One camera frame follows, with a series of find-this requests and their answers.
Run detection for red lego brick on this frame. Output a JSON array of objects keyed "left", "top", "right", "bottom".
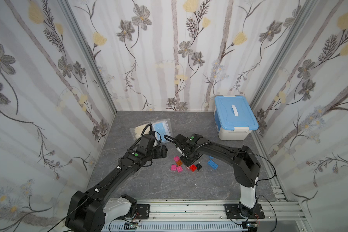
[{"left": 189, "top": 165, "right": 197, "bottom": 172}]

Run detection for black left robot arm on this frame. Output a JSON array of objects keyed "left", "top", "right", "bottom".
[{"left": 57, "top": 124, "right": 167, "bottom": 232}]

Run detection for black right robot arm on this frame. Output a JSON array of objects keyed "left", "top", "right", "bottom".
[{"left": 164, "top": 134, "right": 263, "bottom": 218}]

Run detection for orange lego brick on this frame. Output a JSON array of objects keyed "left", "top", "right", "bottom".
[{"left": 176, "top": 160, "right": 183, "bottom": 166}]

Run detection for pink lego brick bottom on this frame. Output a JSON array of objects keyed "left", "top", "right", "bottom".
[{"left": 176, "top": 166, "right": 183, "bottom": 173}]

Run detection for black lego brick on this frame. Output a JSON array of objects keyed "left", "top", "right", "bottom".
[{"left": 196, "top": 163, "right": 202, "bottom": 171}]

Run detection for blue lego brick lower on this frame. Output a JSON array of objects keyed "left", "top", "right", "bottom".
[{"left": 207, "top": 160, "right": 218, "bottom": 170}]

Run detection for bagged blue face mask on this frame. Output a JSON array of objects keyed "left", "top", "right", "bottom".
[{"left": 151, "top": 119, "right": 172, "bottom": 144}]

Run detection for bagged cream gloves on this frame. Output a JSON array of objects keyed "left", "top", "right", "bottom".
[{"left": 130, "top": 124, "right": 146, "bottom": 140}]

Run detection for blue lid storage box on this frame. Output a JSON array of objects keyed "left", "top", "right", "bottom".
[{"left": 214, "top": 95, "right": 259, "bottom": 141}]

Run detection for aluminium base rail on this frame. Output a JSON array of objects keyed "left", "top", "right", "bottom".
[{"left": 66, "top": 198, "right": 305, "bottom": 232}]

